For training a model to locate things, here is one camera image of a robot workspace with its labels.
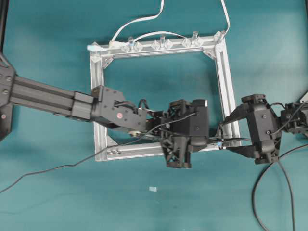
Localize clear standoff post middle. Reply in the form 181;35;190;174
160;34;166;49

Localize clear standoff post right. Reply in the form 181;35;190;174
191;31;198;45

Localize black right camera cable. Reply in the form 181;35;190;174
251;101;308;231

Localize white flat ethernet cable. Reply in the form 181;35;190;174
86;0;231;52

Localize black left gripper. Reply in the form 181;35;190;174
160;100;192;168

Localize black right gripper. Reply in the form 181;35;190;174
222;94;281;165

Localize aluminium extrusion frame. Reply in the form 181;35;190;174
87;30;242;162

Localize clear standoff post left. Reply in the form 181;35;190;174
128;36;135;52

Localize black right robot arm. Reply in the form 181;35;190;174
223;94;308;164

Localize clear standoff post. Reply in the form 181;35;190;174
191;31;198;45
160;34;166;49
128;36;135;52

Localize small tape piece on table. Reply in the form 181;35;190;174
149;186;157;192

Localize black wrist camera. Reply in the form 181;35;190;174
247;103;282;154
169;99;209;152

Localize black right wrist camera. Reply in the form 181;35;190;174
247;103;282;154

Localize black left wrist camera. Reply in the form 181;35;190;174
169;99;209;152

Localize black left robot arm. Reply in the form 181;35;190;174
0;54;196;168

